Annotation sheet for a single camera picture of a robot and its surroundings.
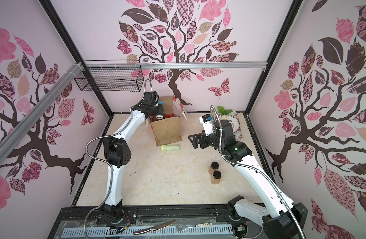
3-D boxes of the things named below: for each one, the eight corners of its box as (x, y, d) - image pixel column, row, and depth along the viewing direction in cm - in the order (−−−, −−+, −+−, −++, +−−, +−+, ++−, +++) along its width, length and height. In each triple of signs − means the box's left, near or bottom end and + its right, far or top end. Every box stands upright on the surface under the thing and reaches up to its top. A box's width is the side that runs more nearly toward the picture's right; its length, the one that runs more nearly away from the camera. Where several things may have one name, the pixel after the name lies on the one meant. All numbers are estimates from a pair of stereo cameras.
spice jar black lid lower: (211, 184, 85) (213, 178, 78) (210, 177, 88) (212, 170, 81) (218, 184, 85) (221, 178, 78) (217, 177, 88) (220, 170, 81)
